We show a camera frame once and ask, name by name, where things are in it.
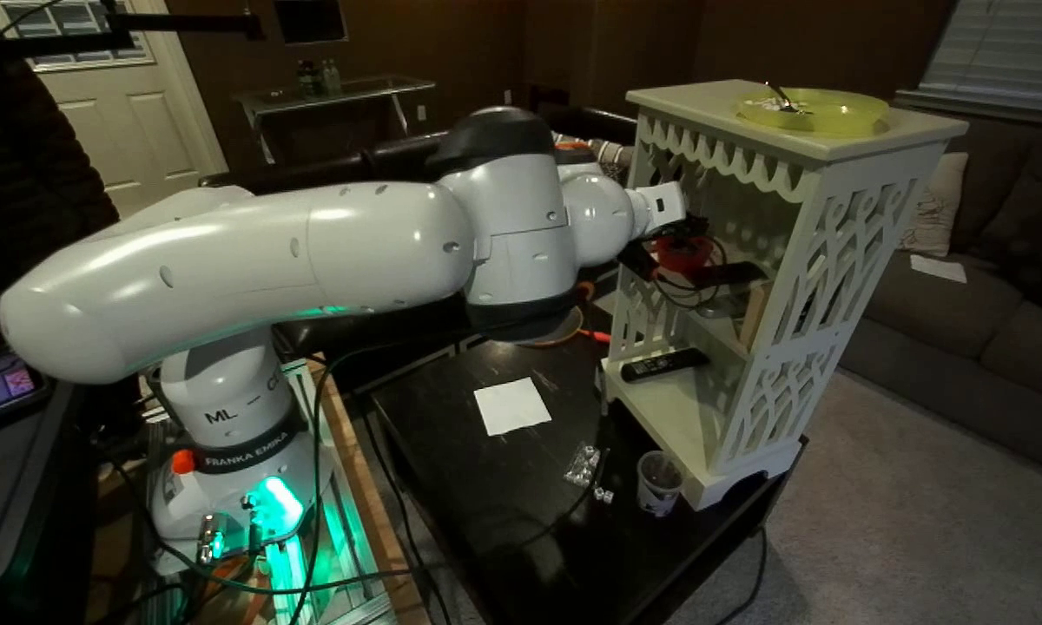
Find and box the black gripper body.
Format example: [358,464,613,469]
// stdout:
[655,207,730,251]

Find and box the white lattice shelf unit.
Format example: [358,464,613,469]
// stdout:
[602,77,971,513]

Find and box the yellow plate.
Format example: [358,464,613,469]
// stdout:
[735,83,898,143]

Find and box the black remote control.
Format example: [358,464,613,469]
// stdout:
[617,342,716,385]

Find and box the metal spoon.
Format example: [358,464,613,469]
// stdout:
[759,77,804,118]

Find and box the white cushion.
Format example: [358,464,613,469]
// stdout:
[898,148,971,261]

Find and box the white paper sheet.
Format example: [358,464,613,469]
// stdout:
[468,373,554,439]

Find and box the white paper note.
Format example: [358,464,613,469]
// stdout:
[906,251,971,287]

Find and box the small clear cup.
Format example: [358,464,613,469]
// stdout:
[632,446,689,521]

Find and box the small black packet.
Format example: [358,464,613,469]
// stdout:
[558,439,608,489]

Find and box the dark brown sofa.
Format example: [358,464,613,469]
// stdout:
[837,113,1042,487]

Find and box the black coffee table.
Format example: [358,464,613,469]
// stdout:
[368,331,804,625]

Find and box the window blind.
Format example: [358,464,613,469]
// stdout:
[892,0,1042,130]

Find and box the dark side table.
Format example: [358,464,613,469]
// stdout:
[235,74,442,165]

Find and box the white panel door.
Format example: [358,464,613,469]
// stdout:
[0,0,231,218]

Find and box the laptop with colourful screen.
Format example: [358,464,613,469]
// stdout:
[0,350,45,428]

